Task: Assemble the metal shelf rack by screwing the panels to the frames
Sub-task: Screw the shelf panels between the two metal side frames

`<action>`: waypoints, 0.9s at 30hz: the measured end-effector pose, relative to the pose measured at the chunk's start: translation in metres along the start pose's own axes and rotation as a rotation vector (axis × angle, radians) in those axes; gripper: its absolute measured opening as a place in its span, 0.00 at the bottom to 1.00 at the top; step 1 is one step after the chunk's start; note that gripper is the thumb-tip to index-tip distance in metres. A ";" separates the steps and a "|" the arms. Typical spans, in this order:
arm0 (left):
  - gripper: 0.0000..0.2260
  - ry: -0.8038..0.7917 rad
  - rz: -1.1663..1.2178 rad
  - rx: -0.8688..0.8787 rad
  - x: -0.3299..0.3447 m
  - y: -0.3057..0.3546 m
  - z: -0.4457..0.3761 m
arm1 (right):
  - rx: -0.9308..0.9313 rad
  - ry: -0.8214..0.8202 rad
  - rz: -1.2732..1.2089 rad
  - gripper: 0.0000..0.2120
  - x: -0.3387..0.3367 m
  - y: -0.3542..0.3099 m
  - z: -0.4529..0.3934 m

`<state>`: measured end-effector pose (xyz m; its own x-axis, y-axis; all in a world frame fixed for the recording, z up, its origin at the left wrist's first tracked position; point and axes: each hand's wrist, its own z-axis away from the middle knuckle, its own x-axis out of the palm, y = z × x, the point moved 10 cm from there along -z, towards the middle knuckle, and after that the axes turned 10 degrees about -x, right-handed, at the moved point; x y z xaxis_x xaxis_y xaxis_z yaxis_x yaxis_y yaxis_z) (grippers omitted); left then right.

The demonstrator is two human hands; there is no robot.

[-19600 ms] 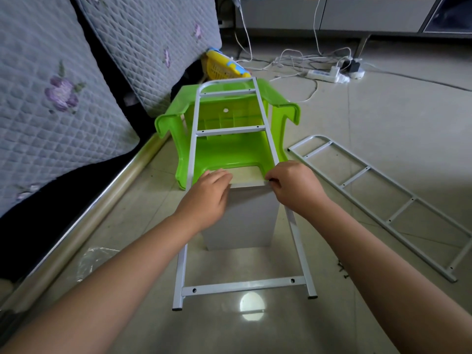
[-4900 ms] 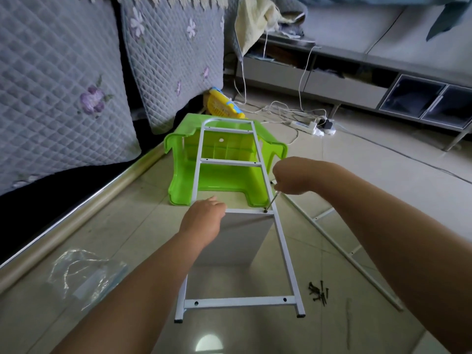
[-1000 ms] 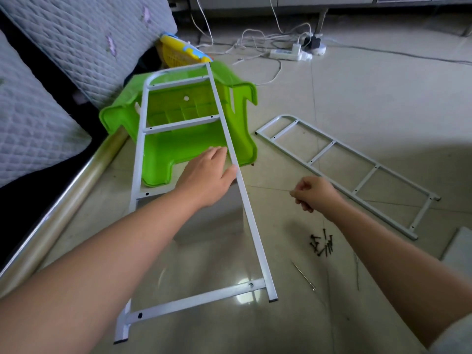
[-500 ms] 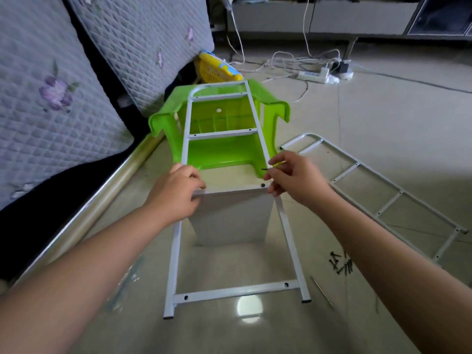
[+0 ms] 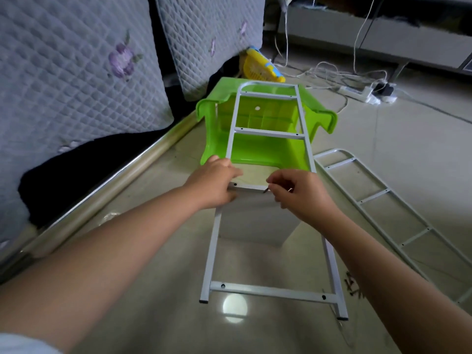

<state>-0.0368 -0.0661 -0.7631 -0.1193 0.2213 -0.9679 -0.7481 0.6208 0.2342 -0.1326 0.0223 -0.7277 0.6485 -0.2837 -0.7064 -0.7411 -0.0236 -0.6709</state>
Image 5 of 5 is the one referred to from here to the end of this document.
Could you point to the grey textured furniture cover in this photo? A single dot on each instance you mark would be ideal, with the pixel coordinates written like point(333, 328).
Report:
point(81, 84)

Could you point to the person's left hand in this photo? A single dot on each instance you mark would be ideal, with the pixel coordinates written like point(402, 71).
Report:
point(214, 183)

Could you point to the person's white shirt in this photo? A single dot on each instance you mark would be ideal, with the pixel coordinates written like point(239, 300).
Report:
point(26, 345)

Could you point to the white power strip with plugs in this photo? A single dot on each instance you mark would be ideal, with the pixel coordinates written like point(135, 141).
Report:
point(385, 90)

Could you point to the pile of black screws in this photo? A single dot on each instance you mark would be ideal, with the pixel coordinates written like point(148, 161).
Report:
point(352, 285)

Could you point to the long white power strip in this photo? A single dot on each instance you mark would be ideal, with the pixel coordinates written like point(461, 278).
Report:
point(358, 92)

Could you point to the white metal frame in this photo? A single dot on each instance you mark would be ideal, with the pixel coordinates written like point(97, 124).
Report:
point(269, 292)
point(383, 195)

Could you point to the yellow plastic basket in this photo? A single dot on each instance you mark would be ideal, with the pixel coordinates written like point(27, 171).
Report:
point(262, 66)

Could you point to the green plastic stool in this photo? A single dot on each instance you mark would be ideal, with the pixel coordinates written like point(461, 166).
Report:
point(269, 147)

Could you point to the grey marble TV cabinet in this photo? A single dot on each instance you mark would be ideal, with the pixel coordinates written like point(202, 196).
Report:
point(383, 29)

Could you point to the person's left forearm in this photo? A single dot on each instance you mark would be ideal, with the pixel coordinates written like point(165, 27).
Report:
point(96, 269)

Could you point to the white wooden board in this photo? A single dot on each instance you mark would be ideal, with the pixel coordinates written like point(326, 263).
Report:
point(254, 221)

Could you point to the person's right hand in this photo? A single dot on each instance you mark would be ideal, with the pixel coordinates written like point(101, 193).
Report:
point(304, 195)

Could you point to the chrome metal base rail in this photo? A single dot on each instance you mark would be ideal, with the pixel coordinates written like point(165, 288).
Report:
point(96, 199)

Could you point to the person's right forearm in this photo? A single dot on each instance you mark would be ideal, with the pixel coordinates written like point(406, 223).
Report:
point(398, 291)

